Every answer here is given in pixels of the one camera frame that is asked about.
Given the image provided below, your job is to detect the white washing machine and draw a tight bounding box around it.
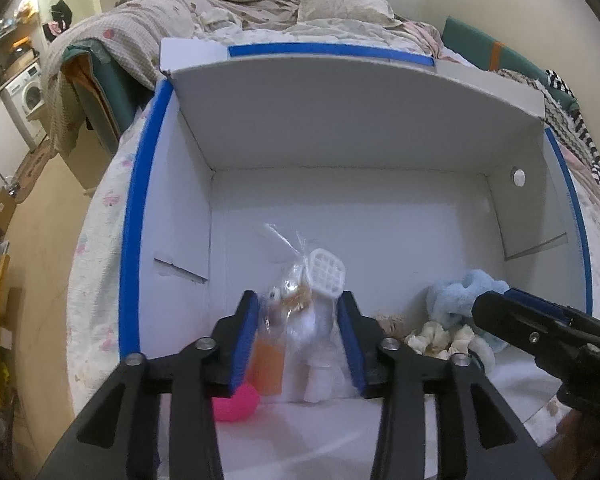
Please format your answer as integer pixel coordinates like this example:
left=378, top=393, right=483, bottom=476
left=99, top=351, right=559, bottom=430
left=1, top=62, right=46, bottom=151

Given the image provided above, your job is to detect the blue white cardboard box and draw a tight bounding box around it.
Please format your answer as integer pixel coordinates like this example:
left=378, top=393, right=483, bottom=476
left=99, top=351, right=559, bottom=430
left=116, top=37, right=594, bottom=480

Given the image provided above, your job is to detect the striped knitted blanket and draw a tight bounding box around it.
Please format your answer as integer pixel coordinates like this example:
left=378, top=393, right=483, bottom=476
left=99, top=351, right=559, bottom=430
left=496, top=68, right=594, bottom=171

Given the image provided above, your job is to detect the beige lace scrunchie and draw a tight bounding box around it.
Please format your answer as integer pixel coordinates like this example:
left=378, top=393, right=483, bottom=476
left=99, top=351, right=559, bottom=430
left=375, top=314, right=410, bottom=341

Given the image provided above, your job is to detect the beige rumpled quilt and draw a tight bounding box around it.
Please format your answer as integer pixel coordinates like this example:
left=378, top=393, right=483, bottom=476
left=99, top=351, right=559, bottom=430
left=42, top=0, right=300, bottom=155

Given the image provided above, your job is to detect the clear plastic bag with items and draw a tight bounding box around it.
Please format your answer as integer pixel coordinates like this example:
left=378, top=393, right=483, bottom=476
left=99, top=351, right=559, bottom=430
left=256, top=223, right=346, bottom=402

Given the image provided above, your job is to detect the right hand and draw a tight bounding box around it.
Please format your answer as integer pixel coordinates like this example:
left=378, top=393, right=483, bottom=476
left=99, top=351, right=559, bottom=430
left=556, top=410, right=600, bottom=448

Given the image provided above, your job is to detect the light blue fluffy scrunchie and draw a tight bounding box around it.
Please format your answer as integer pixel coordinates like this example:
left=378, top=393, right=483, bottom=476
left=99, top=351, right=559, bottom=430
left=426, top=270, right=509, bottom=353

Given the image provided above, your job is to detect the black white striped cloth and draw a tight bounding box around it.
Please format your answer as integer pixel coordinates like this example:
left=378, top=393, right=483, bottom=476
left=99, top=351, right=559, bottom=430
left=545, top=70, right=600, bottom=185

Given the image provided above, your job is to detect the brown door mat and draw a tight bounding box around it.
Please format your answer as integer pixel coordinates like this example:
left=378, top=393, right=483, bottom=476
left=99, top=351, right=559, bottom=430
left=15, top=139, right=54, bottom=204

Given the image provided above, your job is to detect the green orange headboard cushion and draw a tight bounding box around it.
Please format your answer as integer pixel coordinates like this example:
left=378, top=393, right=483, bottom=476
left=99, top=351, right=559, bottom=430
left=442, top=16, right=580, bottom=113

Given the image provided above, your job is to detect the orange makeup sponge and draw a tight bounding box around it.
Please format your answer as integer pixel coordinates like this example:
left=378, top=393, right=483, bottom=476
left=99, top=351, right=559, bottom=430
left=250, top=336, right=286, bottom=396

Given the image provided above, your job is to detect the pink heart sponge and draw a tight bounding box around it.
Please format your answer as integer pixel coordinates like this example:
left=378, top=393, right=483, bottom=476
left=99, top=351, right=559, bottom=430
left=212, top=382, right=260, bottom=422

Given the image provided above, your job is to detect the white small cloth toy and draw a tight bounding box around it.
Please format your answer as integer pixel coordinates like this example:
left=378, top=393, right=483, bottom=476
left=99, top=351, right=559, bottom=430
left=303, top=356, right=337, bottom=403

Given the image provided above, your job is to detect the cream fluffy scrunchie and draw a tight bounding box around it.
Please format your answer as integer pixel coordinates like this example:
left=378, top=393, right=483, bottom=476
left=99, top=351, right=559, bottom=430
left=403, top=321, right=476, bottom=361

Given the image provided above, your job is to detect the floral pillow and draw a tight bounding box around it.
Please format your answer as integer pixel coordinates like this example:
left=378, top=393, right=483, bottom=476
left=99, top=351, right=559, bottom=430
left=298, top=0, right=396, bottom=26

